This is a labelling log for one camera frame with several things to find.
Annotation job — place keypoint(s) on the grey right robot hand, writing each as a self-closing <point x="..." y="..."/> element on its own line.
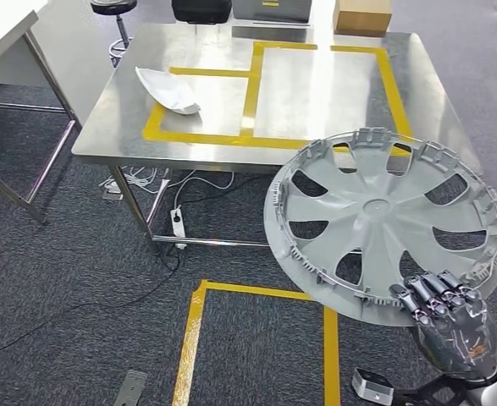
<point x="455" y="336"/>

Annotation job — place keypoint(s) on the grey plastic wheel cover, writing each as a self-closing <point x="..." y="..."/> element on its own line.
<point x="379" y="218"/>

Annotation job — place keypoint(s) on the stainless steel workbench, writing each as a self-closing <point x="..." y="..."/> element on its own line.
<point x="315" y="89"/>

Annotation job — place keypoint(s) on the yellow tape on workbench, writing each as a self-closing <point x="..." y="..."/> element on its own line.
<point x="252" y="89"/>

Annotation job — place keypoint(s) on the white curved plastic part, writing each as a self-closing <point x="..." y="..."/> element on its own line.
<point x="167" y="89"/>

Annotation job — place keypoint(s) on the brown cardboard box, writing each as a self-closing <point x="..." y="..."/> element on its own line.
<point x="362" y="17"/>

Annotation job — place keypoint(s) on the yellow floor tape square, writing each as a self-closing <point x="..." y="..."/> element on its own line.
<point x="188" y="347"/>

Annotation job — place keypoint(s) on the white power strip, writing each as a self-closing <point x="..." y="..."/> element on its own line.
<point x="178" y="224"/>

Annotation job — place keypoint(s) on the grey laptop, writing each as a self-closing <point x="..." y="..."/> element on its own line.
<point x="269" y="10"/>

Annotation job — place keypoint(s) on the grey metal plate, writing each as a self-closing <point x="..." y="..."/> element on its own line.
<point x="129" y="389"/>

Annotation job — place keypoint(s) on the black carry bag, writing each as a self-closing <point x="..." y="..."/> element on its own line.
<point x="201" y="10"/>

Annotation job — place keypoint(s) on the grey floor socket box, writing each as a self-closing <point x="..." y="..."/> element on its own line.
<point x="111" y="194"/>

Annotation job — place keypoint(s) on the black round stool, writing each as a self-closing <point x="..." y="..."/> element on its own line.
<point x="113" y="7"/>

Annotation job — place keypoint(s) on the white table steel legs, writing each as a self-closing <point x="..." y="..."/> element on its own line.
<point x="2" y="33"/>

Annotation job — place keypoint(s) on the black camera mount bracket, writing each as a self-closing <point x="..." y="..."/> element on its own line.
<point x="430" y="392"/>

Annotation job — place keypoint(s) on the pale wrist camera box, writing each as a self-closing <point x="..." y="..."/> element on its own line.
<point x="373" y="386"/>

